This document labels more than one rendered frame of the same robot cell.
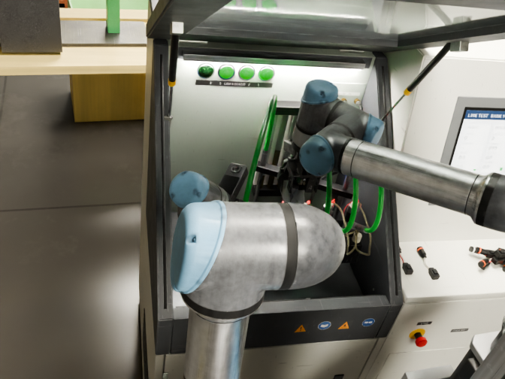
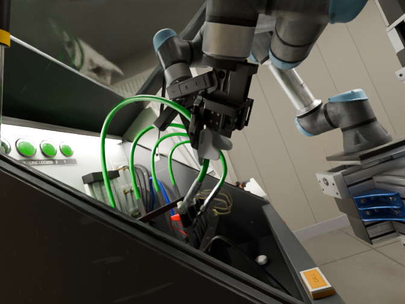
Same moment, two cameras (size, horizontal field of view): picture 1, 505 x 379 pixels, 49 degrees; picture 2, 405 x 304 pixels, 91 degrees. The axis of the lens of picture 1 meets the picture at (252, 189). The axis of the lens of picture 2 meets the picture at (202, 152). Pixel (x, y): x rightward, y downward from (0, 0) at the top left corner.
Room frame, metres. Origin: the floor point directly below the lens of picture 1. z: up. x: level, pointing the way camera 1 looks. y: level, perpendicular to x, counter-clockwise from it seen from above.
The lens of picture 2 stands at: (0.85, 0.39, 1.18)
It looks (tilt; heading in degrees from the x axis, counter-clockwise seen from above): 5 degrees up; 297
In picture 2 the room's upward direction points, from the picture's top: 20 degrees counter-clockwise
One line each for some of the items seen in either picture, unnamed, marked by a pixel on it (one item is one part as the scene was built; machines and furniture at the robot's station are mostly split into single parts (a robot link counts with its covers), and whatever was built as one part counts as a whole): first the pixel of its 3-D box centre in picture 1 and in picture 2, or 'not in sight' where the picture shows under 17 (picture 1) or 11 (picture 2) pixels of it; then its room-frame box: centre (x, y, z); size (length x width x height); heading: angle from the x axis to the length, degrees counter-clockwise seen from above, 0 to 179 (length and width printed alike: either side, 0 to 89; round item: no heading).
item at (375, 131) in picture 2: not in sight; (362, 134); (0.66, -0.59, 1.09); 0.15 x 0.15 x 0.10
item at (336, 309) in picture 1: (280, 322); (294, 262); (0.99, -0.15, 0.87); 0.62 x 0.04 x 0.16; 108
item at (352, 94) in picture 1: (335, 127); (132, 188); (1.54, -0.23, 1.20); 0.13 x 0.03 x 0.31; 108
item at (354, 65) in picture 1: (276, 60); (70, 133); (1.46, 0.00, 1.43); 0.54 x 0.03 x 0.02; 108
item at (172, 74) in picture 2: (309, 135); (179, 78); (1.09, -0.11, 1.44); 0.08 x 0.08 x 0.05
